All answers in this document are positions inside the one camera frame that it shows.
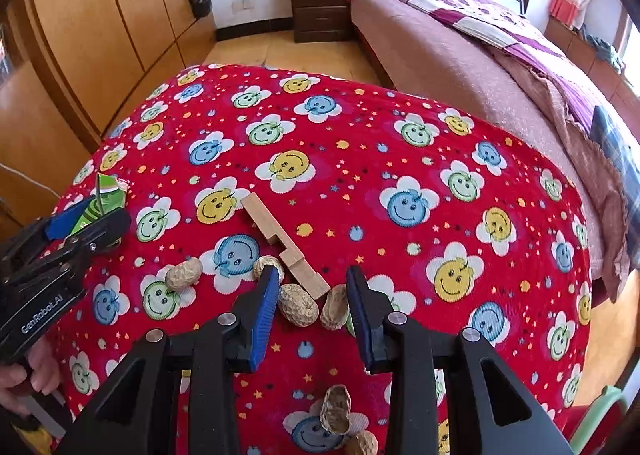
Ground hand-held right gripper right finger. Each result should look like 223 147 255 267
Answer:
346 265 576 455

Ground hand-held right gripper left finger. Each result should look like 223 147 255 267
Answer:
55 265 281 455

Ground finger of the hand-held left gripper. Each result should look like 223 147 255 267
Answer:
59 209 132 267
0 195 98 267

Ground whole peanut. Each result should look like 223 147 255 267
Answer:
277 283 320 327
165 256 204 292
344 430 379 455
252 255 286 283

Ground green striped carton piece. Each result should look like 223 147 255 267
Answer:
70 172 128 236

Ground red bin with green rim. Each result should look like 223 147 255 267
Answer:
570 385 628 455

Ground person's left hand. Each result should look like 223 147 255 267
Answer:
0 335 63 418

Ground empty peanut shell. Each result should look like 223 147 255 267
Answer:
320 384 353 436
320 283 353 332

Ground wooden side cabinet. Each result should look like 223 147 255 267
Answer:
0 60 103 228

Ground notched wooden block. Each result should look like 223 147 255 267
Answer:
241 192 332 300

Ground red smiley flower tablecloth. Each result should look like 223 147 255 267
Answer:
47 64 593 455

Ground wooden wardrobe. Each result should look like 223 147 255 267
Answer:
0 0 216 140

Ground bed with pink cover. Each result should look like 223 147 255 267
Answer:
350 0 640 306

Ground blue plaid blanket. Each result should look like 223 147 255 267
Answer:
591 105 640 271

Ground dark wooden nightstand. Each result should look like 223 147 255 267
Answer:
285 0 358 43

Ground purple floral quilt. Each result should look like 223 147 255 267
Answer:
367 0 640 146

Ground low wooden cabinet row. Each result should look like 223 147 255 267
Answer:
545 17 640 110

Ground grey clothes heap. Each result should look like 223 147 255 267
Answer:
580 25 626 73

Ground wooden framed window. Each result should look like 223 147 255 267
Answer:
615 10 640 66

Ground white cable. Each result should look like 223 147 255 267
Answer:
0 162 61 198

